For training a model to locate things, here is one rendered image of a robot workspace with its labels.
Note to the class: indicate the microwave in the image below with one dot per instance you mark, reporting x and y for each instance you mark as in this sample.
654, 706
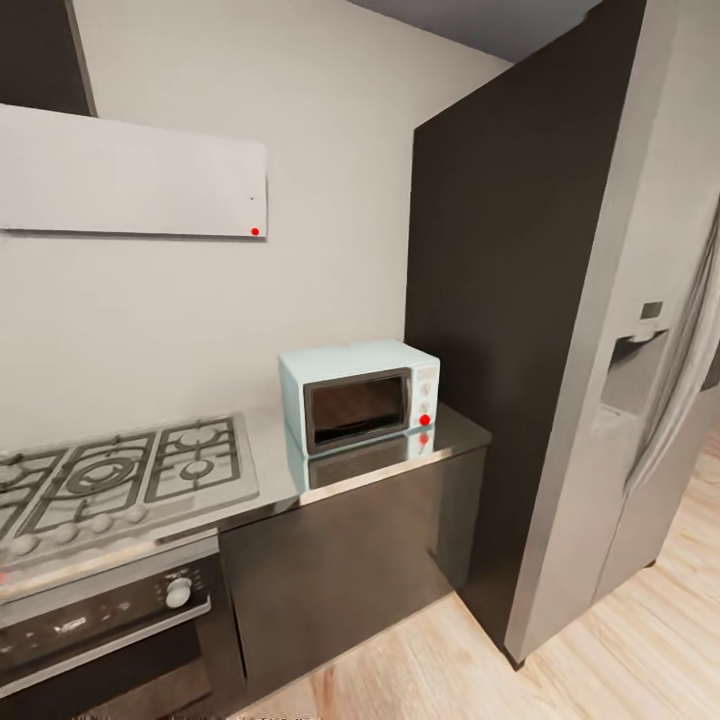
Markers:
333, 397

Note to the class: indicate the range hood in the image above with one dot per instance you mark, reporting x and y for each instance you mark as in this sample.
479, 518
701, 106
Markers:
62, 168

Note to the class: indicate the burner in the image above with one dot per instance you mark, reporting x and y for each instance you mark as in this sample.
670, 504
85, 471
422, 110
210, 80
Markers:
64, 497

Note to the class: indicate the oven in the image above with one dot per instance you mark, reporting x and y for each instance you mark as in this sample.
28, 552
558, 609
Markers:
153, 639

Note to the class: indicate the fridge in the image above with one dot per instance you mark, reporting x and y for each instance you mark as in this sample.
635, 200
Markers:
564, 266

